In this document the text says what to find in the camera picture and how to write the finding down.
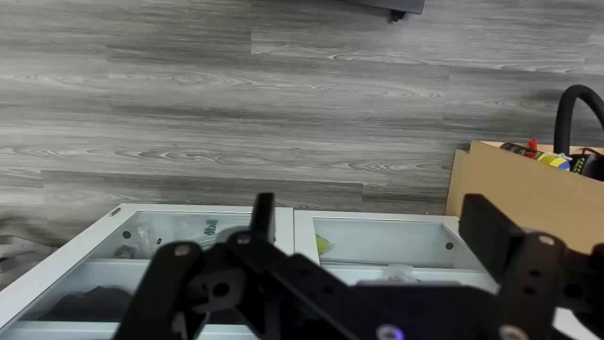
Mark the dark cart base with caster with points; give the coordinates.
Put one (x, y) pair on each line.
(403, 4)

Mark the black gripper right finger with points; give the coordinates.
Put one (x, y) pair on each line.
(535, 276)

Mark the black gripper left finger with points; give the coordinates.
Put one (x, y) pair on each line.
(176, 284)

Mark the wooden workbench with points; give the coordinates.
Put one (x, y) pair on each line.
(522, 189)

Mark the small yellow item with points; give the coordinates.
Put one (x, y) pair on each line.
(324, 244)

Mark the white shelf cabinet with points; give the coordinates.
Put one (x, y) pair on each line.
(390, 242)

